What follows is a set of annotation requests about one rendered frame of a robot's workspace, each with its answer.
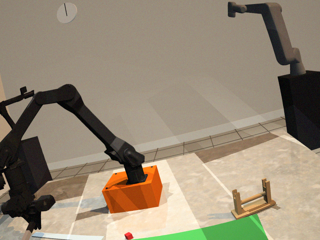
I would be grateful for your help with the red putter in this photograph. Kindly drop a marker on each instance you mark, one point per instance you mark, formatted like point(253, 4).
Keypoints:
point(29, 230)

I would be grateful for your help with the green putting mat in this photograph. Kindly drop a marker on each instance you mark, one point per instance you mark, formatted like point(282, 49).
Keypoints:
point(247, 228)

